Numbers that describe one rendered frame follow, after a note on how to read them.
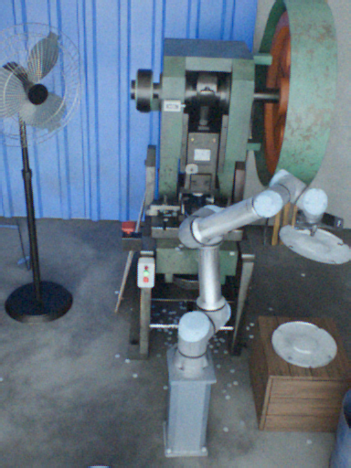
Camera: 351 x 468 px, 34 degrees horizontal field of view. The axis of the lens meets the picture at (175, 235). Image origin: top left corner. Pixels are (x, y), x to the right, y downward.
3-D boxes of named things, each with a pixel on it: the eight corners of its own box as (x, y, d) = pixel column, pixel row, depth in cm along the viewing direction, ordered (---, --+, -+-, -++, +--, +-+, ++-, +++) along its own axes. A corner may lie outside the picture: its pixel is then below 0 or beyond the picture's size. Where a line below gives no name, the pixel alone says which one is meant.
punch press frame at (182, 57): (232, 331, 296) (265, 72, 227) (149, 328, 295) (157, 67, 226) (220, 249, 364) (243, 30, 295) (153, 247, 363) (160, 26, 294)
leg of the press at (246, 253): (251, 363, 299) (275, 213, 253) (229, 363, 299) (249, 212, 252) (234, 265, 378) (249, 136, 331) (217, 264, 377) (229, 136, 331)
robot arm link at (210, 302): (189, 334, 234) (181, 213, 210) (208, 315, 245) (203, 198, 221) (215, 343, 228) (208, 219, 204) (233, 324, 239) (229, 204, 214)
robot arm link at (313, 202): (311, 181, 181) (334, 196, 179) (308, 192, 192) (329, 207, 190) (296, 199, 180) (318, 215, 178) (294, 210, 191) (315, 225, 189)
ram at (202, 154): (216, 193, 269) (221, 133, 253) (184, 192, 268) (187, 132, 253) (213, 177, 284) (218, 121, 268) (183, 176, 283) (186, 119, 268)
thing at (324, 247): (366, 263, 218) (366, 261, 218) (320, 223, 205) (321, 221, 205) (309, 264, 242) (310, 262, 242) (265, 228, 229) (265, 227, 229)
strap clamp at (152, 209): (179, 216, 286) (180, 197, 281) (145, 215, 286) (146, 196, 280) (179, 210, 291) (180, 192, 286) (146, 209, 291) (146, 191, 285)
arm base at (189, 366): (211, 377, 227) (213, 358, 222) (174, 378, 225) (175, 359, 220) (207, 351, 240) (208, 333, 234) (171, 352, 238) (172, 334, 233)
